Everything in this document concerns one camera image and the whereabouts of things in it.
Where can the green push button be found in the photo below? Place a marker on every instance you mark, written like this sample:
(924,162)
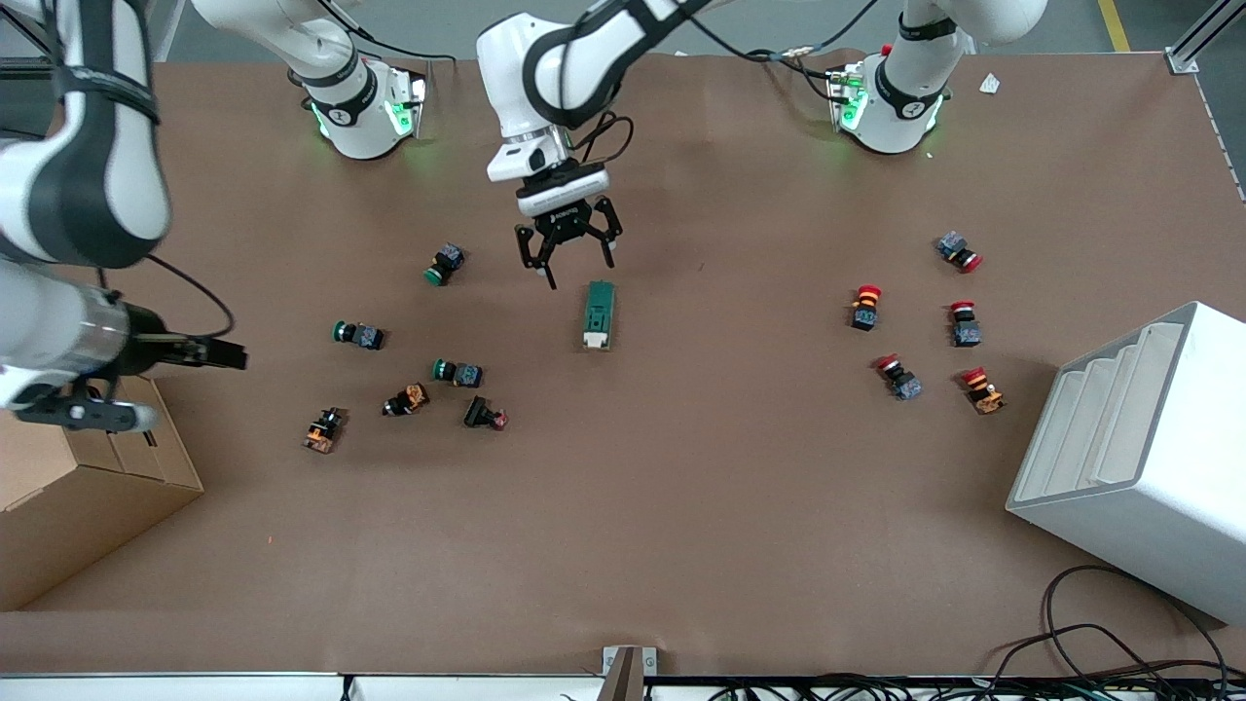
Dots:
(448,259)
(465,374)
(365,337)

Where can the black orange selector switch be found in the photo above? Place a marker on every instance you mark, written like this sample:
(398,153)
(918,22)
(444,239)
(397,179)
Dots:
(324,431)
(409,399)

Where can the brown cardboard box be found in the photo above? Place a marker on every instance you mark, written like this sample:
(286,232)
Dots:
(88,526)

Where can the white slotted rack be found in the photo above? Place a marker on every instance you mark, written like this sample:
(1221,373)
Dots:
(1168,467)

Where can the red mushroom button grey block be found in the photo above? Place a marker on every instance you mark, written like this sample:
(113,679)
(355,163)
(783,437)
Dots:
(905,385)
(954,245)
(966,333)

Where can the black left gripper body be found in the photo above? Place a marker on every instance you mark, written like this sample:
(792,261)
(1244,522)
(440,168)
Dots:
(565,228)

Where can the red mushroom button orange block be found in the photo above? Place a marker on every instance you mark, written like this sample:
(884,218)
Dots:
(864,313)
(985,397)

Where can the brown paper table cover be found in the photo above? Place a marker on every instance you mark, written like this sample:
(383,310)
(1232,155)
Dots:
(681,506)

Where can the white paper scrap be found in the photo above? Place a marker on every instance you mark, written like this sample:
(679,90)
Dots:
(990,84)

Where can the grey metal bracket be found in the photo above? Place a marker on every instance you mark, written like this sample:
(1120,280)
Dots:
(623,677)

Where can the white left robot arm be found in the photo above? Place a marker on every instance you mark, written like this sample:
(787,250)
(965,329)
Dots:
(555,68)

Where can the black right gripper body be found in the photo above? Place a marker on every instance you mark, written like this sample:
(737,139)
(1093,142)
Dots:
(148,350)

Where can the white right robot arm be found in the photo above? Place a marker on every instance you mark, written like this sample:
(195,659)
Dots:
(88,185)

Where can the white table edge rail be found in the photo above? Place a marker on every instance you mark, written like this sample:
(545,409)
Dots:
(195,689)

